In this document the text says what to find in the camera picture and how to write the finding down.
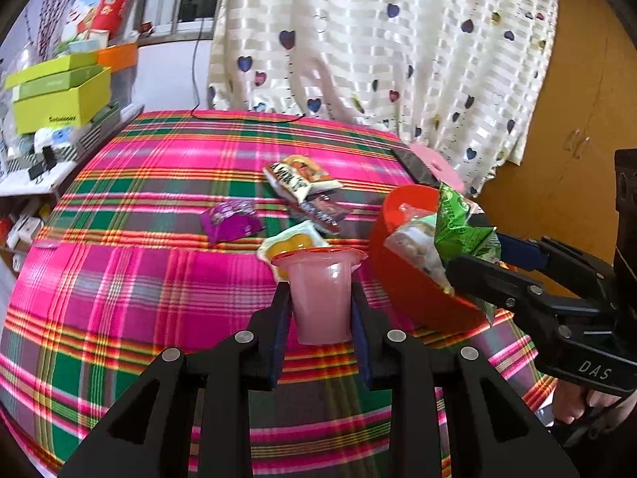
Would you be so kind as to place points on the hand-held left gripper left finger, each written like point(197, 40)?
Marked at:
point(281, 328)

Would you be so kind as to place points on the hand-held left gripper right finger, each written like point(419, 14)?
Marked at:
point(361, 333)

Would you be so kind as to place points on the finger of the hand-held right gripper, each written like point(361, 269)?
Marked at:
point(522, 251)
point(482, 279)

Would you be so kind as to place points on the pink jelly cup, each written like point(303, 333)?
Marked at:
point(321, 298)

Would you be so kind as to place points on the green snack packet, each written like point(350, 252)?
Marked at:
point(458, 224)

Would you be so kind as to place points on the red round bowl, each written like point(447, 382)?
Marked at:
point(403, 289)

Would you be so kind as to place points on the clear biscuit packet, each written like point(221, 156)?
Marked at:
point(415, 244)

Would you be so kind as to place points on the yellow fruit packet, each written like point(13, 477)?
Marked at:
point(293, 241)

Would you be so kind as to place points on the purple snack packet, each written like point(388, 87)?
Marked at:
point(231, 221)

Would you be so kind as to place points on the dark snack packet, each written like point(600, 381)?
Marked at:
point(323, 211)

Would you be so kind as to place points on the white orange snack packet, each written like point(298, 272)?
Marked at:
point(293, 177)

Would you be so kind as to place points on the person's right hand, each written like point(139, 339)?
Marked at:
point(572, 403)

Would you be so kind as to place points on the black smartphone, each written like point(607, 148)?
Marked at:
point(415, 167)

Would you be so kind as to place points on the wooden cabinet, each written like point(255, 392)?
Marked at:
point(562, 109)

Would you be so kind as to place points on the plaid tablecloth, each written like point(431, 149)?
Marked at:
point(124, 284)

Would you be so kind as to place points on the heart print curtain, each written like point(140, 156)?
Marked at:
point(373, 35)

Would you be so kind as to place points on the black white striped box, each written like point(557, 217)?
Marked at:
point(104, 127)

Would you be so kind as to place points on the white shelf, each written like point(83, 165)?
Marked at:
point(30, 184)

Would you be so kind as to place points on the large lime green box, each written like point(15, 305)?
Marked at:
point(59, 109)

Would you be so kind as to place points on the orange box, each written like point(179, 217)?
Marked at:
point(119, 55)

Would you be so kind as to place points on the flat green box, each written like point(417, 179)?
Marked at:
point(45, 72)

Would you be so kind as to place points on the colourful picture box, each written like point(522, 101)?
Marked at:
point(79, 10)

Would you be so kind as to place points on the purple flower twigs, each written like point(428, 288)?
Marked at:
point(50, 15)

